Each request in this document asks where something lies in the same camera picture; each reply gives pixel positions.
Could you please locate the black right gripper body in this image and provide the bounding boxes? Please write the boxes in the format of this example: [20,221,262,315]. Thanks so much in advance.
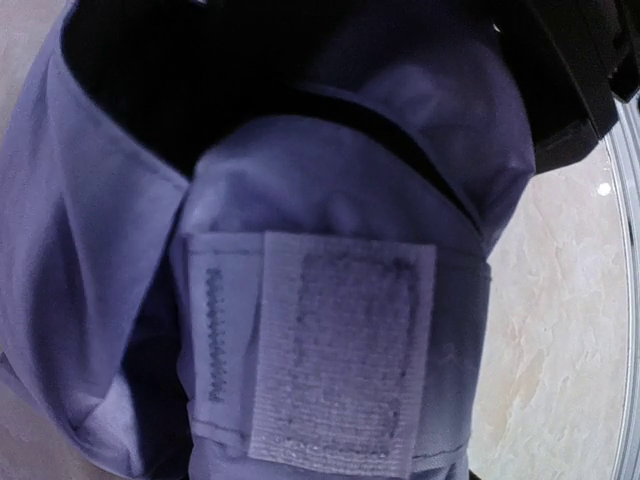
[492,0,639,174]

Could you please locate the lavender folding umbrella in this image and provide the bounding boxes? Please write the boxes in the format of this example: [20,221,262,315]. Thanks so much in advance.
[1,1,535,479]

